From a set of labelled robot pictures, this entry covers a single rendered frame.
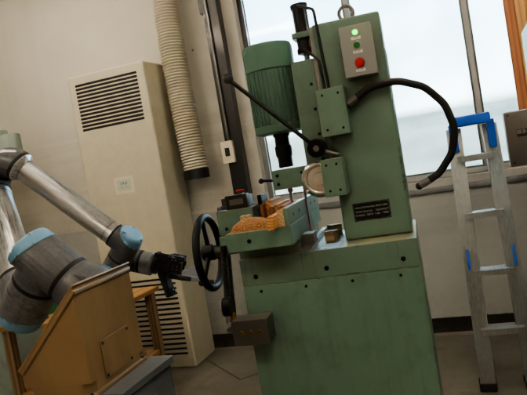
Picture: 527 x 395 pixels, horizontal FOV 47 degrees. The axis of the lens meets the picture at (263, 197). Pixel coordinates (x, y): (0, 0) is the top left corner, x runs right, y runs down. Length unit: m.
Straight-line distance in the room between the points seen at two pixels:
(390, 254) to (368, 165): 0.30
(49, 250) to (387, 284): 1.03
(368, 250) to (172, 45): 2.13
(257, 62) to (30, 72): 2.55
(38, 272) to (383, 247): 1.04
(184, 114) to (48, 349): 2.10
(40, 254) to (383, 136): 1.12
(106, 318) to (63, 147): 2.55
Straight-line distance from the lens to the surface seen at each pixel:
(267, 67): 2.11
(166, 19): 3.72
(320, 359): 2.05
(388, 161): 2.02
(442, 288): 3.55
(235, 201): 2.14
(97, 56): 4.14
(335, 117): 1.95
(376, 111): 2.02
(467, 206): 2.76
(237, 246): 1.92
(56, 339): 1.79
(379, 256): 1.94
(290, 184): 2.14
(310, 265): 1.97
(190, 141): 3.60
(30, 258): 1.93
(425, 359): 2.03
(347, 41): 1.99
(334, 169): 1.94
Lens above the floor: 1.10
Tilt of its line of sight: 3 degrees down
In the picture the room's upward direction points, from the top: 10 degrees counter-clockwise
